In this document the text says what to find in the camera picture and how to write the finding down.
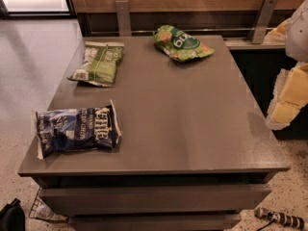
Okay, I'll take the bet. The green rice chip bag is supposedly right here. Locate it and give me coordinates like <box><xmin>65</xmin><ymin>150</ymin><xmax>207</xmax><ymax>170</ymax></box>
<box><xmin>153</xmin><ymin>25</ymin><xmax>215</xmax><ymax>63</ymax></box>

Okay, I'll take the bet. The black bag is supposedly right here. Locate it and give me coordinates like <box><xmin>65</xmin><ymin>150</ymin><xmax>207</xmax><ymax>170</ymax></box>
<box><xmin>0</xmin><ymin>198</ymin><xmax>26</xmax><ymax>231</ymax></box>

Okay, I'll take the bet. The metal bracket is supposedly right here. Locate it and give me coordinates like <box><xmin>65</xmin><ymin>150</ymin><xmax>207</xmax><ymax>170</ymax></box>
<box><xmin>115</xmin><ymin>0</ymin><xmax>132</xmax><ymax>37</ymax></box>
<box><xmin>247</xmin><ymin>0</ymin><xmax>278</xmax><ymax>44</ymax></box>

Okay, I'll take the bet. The blue kettle chip bag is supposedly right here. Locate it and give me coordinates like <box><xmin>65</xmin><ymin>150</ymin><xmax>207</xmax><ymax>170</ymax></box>
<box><xmin>33</xmin><ymin>101</ymin><xmax>121</xmax><ymax>160</ymax></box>

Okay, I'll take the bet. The grey drawer cabinet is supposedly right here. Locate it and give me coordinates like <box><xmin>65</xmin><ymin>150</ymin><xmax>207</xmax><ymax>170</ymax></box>
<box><xmin>19</xmin><ymin>36</ymin><xmax>289</xmax><ymax>231</ymax></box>

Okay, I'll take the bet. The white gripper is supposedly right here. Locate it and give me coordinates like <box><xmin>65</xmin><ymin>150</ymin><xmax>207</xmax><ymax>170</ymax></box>
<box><xmin>264</xmin><ymin>0</ymin><xmax>308</xmax><ymax>130</ymax></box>

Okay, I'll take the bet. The green and white chip bag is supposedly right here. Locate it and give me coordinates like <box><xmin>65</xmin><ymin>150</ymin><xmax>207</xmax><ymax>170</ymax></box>
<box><xmin>68</xmin><ymin>41</ymin><xmax>124</xmax><ymax>88</ymax></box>

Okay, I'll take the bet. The right metal bracket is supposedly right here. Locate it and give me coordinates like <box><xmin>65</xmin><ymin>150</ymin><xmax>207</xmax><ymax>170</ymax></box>
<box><xmin>247</xmin><ymin>0</ymin><xmax>278</xmax><ymax>44</ymax></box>

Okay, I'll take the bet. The left metal bracket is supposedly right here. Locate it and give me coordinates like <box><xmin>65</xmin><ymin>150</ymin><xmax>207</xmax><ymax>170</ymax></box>
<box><xmin>115</xmin><ymin>0</ymin><xmax>132</xmax><ymax>37</ymax></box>

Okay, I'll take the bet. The wire basket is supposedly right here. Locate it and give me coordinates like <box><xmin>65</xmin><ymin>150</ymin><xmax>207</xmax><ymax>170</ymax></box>
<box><xmin>28</xmin><ymin>189</ymin><xmax>68</xmax><ymax>223</ymax></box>

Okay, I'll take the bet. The black and white power strip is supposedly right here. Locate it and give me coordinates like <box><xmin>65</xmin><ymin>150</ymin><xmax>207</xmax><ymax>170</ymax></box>
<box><xmin>254</xmin><ymin>207</ymin><xmax>308</xmax><ymax>230</ymax></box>

